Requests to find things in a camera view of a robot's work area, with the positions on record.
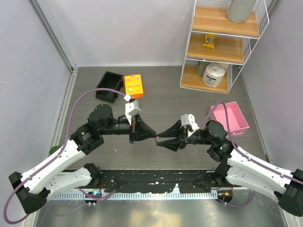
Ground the pink plastic tray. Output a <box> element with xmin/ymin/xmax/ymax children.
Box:
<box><xmin>210</xmin><ymin>101</ymin><xmax>250</xmax><ymax>136</ymax></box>

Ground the orange cardboard box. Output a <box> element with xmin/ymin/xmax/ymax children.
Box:
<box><xmin>124</xmin><ymin>74</ymin><xmax>144</xmax><ymax>99</ymax></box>

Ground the yellow snack packet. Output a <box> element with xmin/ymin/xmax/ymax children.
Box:
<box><xmin>203</xmin><ymin>34</ymin><xmax>217</xmax><ymax>49</ymax></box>

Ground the green lime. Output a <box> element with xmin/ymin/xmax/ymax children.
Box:
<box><xmin>49</xmin><ymin>146</ymin><xmax>61</xmax><ymax>155</ymax></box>

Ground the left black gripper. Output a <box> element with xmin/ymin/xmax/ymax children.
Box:
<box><xmin>100</xmin><ymin>113</ymin><xmax>157</xmax><ymax>143</ymax></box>

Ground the white paper roll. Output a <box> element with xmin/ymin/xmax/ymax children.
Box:
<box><xmin>202</xmin><ymin>63</ymin><xmax>228</xmax><ymax>87</ymax></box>

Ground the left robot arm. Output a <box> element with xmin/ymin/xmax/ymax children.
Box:
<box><xmin>9</xmin><ymin>102</ymin><xmax>157</xmax><ymax>214</ymax></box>

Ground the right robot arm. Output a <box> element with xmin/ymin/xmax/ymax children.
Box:
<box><xmin>157</xmin><ymin>121</ymin><xmax>303</xmax><ymax>217</ymax></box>

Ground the aluminium frame rail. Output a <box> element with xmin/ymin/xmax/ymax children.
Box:
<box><xmin>28</xmin><ymin>0</ymin><xmax>79</xmax><ymax>74</ymax></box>

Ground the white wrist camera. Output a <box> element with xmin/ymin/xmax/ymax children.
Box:
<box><xmin>124</xmin><ymin>95</ymin><xmax>141</xmax><ymax>125</ymax></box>
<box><xmin>180</xmin><ymin>113</ymin><xmax>200</xmax><ymax>137</ymax></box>

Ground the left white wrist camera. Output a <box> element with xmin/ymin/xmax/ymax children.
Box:
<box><xmin>124</xmin><ymin>95</ymin><xmax>141</xmax><ymax>125</ymax></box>

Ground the grey felt cylinder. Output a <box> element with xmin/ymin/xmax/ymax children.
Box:
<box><xmin>226</xmin><ymin>0</ymin><xmax>256</xmax><ymax>23</ymax></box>

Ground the pink strap keyring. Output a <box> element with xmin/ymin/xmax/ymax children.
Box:
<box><xmin>155</xmin><ymin>132</ymin><xmax>161</xmax><ymax>140</ymax></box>

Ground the black plastic bin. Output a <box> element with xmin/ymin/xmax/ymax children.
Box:
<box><xmin>95</xmin><ymin>71</ymin><xmax>124</xmax><ymax>103</ymax></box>

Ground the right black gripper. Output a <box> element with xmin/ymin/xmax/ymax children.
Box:
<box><xmin>157</xmin><ymin>119</ymin><xmax>214</xmax><ymax>151</ymax></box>

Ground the white slotted cable duct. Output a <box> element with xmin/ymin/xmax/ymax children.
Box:
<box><xmin>52</xmin><ymin>190</ymin><xmax>218</xmax><ymax>201</ymax></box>

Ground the white wire wooden shelf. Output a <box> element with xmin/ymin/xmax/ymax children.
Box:
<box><xmin>179</xmin><ymin>0</ymin><xmax>269</xmax><ymax>94</ymax></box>

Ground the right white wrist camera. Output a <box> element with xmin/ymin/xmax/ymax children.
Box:
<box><xmin>180</xmin><ymin>113</ymin><xmax>200</xmax><ymax>137</ymax></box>

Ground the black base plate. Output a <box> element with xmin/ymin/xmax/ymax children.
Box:
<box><xmin>78</xmin><ymin>169</ymin><xmax>247</xmax><ymax>193</ymax></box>

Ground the grey can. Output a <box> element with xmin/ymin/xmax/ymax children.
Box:
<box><xmin>196</xmin><ymin>61</ymin><xmax>209</xmax><ymax>77</ymax></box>

